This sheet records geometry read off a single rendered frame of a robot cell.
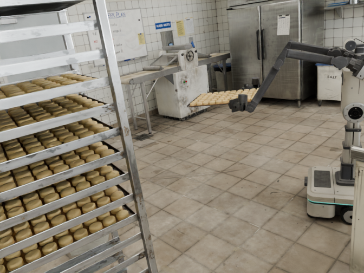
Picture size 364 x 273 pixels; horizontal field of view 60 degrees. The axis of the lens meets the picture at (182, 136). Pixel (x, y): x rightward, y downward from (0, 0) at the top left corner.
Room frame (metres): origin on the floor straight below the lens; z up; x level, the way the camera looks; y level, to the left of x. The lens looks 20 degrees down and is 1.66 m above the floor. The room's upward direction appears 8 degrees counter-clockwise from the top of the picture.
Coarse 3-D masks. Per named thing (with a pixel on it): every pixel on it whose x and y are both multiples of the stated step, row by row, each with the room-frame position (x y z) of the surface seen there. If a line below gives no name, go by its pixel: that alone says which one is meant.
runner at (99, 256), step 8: (128, 240) 1.05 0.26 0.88; (136, 240) 1.06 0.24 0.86; (112, 248) 1.01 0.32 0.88; (120, 248) 1.03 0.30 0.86; (96, 256) 0.98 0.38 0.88; (104, 256) 0.99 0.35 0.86; (80, 264) 0.95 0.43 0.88; (88, 264) 0.96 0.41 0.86; (64, 272) 0.92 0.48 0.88; (72, 272) 0.93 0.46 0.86
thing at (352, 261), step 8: (360, 160) 1.51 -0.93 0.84; (360, 168) 1.50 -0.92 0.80; (360, 176) 1.49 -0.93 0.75; (360, 184) 1.49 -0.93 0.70; (360, 192) 1.49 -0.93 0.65; (360, 200) 1.49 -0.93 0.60; (360, 208) 1.48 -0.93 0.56; (360, 216) 1.48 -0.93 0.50; (352, 224) 1.52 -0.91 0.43; (360, 224) 1.48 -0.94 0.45; (352, 232) 1.51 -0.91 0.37; (360, 232) 1.48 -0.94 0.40; (352, 240) 1.51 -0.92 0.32; (360, 240) 1.47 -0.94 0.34; (352, 248) 1.51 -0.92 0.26; (360, 248) 1.47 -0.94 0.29; (352, 256) 1.51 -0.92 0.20; (360, 256) 1.47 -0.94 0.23; (352, 264) 1.50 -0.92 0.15; (360, 264) 1.46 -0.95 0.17; (360, 272) 1.46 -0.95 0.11
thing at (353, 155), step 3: (351, 147) 1.55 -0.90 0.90; (354, 147) 1.55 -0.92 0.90; (357, 147) 1.54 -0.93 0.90; (351, 150) 1.55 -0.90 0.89; (354, 150) 1.53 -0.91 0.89; (357, 150) 1.52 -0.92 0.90; (360, 150) 1.51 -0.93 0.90; (363, 150) 1.50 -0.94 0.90; (351, 153) 1.55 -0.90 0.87; (354, 153) 1.53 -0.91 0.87; (357, 153) 1.52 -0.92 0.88; (360, 153) 1.51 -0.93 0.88; (363, 153) 1.50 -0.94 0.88; (351, 156) 1.55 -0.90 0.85; (354, 156) 1.53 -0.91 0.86; (357, 156) 1.52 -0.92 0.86; (360, 156) 1.51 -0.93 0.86; (363, 156) 1.50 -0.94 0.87; (357, 159) 1.52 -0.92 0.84; (360, 159) 1.51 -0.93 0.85; (363, 159) 1.50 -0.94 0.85
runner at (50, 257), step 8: (136, 216) 1.07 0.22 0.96; (112, 224) 1.02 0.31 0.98; (120, 224) 1.04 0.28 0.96; (128, 224) 1.05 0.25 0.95; (96, 232) 0.99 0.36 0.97; (104, 232) 1.00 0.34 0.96; (80, 240) 0.96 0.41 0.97; (88, 240) 0.97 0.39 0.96; (64, 248) 0.93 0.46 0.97; (72, 248) 0.94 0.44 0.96; (48, 256) 0.90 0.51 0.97; (56, 256) 0.91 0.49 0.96; (32, 264) 0.87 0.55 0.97; (40, 264) 0.88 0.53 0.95; (8, 272) 0.84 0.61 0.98; (16, 272) 0.84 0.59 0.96; (24, 272) 0.86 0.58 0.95
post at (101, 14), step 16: (96, 0) 1.05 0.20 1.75; (96, 16) 1.07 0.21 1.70; (112, 48) 1.06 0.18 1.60; (112, 64) 1.06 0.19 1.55; (112, 80) 1.05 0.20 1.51; (112, 96) 1.07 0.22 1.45; (128, 128) 1.06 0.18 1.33; (128, 144) 1.06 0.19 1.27; (128, 160) 1.05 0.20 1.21; (144, 208) 1.06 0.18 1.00; (144, 224) 1.06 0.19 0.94; (144, 240) 1.05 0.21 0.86
